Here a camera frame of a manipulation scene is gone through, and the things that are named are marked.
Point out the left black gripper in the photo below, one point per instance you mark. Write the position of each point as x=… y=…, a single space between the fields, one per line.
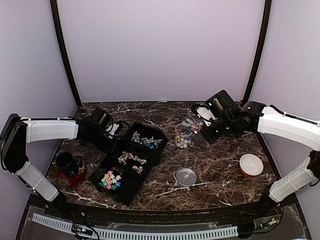
x=113 y=146

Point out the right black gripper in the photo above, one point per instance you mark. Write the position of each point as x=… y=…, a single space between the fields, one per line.
x=211 y=138

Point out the silver metal scoop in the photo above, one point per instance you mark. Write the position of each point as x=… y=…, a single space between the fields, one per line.
x=193 y=124

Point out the black bin with lollipops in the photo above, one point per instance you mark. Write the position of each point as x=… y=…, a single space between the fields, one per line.
x=148 y=131

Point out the clear plastic jar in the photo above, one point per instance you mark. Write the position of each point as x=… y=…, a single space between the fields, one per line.
x=183 y=137

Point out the black bin with small candies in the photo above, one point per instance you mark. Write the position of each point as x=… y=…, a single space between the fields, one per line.
x=136 y=150

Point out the black bin with flower candies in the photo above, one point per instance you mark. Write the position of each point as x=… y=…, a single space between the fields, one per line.
x=129 y=188

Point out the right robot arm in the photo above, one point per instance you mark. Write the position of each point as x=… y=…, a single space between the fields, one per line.
x=267 y=119

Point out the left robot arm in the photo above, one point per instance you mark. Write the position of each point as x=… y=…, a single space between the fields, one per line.
x=19 y=134

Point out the pile of small candies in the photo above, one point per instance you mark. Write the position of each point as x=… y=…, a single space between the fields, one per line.
x=137 y=161

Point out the pile of flower candies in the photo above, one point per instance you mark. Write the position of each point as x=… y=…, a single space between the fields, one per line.
x=111 y=180

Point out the dark blue mug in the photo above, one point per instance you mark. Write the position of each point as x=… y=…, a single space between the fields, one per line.
x=69 y=164

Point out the orange and white bowl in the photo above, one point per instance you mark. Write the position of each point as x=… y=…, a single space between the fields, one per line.
x=251 y=165

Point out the pile of lollipops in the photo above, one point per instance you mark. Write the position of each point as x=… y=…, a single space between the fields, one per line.
x=150 y=142

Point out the red floral saucer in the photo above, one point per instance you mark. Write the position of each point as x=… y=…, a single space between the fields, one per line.
x=71 y=181

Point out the silver jar lid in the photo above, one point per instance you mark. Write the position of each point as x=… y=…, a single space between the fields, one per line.
x=186 y=177

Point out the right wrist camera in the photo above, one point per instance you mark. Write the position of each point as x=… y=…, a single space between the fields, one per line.
x=214 y=107

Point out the black front rail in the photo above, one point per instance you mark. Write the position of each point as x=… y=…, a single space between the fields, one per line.
x=101 y=216

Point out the white slotted cable duct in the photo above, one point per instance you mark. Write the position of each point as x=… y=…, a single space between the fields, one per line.
x=100 y=233

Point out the right black frame post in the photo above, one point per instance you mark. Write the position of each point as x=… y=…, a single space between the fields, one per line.
x=259 y=50

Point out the black frame post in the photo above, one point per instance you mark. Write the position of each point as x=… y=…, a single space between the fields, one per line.
x=259 y=50
x=63 y=51

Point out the left black frame post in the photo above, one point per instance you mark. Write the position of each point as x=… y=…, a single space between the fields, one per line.
x=63 y=51

